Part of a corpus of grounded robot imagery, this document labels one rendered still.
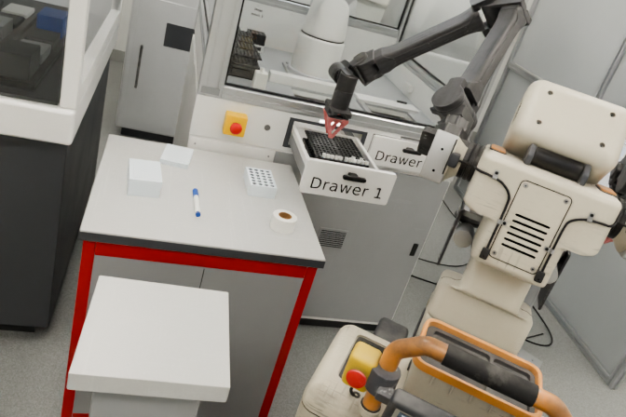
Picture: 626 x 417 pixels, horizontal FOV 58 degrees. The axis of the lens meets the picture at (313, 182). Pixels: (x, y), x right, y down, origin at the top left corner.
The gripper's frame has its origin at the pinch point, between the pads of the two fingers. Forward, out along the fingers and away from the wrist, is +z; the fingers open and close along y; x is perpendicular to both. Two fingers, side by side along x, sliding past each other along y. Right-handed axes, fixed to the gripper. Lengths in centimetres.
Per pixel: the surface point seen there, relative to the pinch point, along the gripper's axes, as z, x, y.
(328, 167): 5.9, 1.3, -12.0
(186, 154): 21.0, 40.4, 10.3
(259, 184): 18.6, 18.7, -6.5
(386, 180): 6.7, -18.0, -12.1
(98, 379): 20, 55, -83
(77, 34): -13, 75, 0
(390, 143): 7.3, -30.6, 19.8
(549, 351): 97, -151, 17
